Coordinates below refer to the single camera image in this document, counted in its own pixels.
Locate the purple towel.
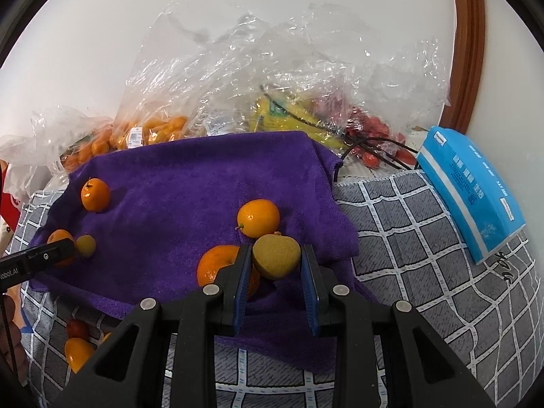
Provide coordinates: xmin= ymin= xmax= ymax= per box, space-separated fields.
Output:
xmin=27 ymin=130 xmax=377 ymax=375

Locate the orange front large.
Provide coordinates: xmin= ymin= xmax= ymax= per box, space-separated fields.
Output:
xmin=197 ymin=245 xmax=260 ymax=300

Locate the large clear plastic bag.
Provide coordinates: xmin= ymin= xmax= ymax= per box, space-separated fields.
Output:
xmin=114 ymin=0 xmax=449 ymax=168

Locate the small orange mandarin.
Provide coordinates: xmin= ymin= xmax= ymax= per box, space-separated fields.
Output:
xmin=65 ymin=337 xmax=96 ymax=373

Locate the yellow-green small fruit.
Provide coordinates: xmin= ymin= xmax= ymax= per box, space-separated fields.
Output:
xmin=75 ymin=234 xmax=97 ymax=258

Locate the round orange mandarin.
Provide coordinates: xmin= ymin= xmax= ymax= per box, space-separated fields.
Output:
xmin=236 ymin=199 xmax=280 ymax=239

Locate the pale green small fruit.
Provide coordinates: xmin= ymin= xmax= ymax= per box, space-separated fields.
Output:
xmin=253 ymin=234 xmax=302 ymax=280

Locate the bag of mandarins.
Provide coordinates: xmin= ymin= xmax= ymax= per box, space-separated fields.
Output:
xmin=1 ymin=106 xmax=119 ymax=171

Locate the small orange kumquat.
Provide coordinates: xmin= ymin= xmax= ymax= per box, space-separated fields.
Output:
xmin=47 ymin=229 xmax=77 ymax=268

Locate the grey checkered star blanket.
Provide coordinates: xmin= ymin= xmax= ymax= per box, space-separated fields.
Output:
xmin=6 ymin=172 xmax=543 ymax=407

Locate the red paper shopping bag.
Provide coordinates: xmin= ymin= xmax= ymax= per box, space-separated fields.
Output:
xmin=1 ymin=160 xmax=20 ymax=231

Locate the blue tissue pack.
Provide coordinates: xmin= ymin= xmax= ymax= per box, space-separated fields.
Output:
xmin=416 ymin=126 xmax=526 ymax=264

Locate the black cable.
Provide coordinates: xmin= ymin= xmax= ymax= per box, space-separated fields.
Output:
xmin=258 ymin=84 xmax=423 ymax=192

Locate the brown wooden door frame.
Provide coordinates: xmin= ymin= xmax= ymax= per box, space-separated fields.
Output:
xmin=440 ymin=0 xmax=486 ymax=134

